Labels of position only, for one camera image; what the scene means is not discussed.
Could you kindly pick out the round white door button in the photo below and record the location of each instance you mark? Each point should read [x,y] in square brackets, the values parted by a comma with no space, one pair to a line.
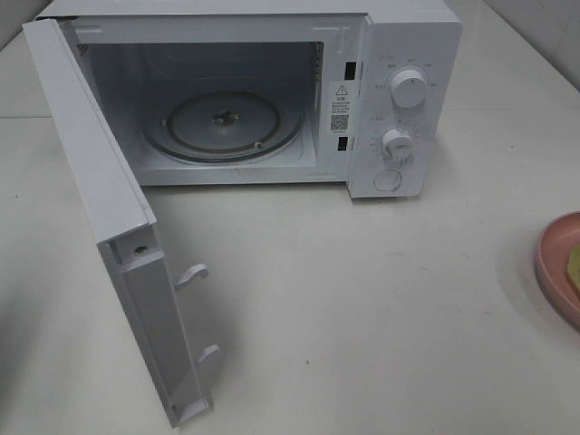
[388,180]

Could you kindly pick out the white timer knob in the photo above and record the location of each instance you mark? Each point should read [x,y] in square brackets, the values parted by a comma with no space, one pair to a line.
[397,144]

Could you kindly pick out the white microwave door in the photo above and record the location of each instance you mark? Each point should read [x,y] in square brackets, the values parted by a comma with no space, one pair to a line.
[123,225]

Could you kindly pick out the pink plate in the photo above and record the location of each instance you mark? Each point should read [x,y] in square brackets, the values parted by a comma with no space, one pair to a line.
[552,252]

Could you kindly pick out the sandwich with lettuce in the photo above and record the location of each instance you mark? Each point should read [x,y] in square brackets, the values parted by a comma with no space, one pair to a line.
[573,269]

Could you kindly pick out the white warning label sticker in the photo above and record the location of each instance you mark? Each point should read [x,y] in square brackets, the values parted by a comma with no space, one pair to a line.
[340,107]

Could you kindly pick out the white microwave oven body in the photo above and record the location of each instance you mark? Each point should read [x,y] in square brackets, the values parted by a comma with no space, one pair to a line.
[139,55]

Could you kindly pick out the upper white power knob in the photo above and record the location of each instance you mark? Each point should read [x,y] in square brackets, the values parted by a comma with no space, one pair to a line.
[409,87]

